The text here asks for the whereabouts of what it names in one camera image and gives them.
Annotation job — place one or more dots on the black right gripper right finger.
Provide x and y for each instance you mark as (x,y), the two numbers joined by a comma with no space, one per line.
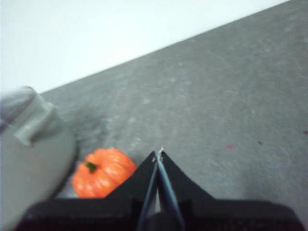
(207,214)

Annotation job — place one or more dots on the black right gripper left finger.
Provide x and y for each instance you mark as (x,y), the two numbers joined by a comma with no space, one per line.
(115,211)

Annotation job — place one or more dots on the orange toy pumpkin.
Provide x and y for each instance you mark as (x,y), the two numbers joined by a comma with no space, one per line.
(103,172)

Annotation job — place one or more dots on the pale green electric pot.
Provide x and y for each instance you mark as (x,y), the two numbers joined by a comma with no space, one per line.
(33,168)

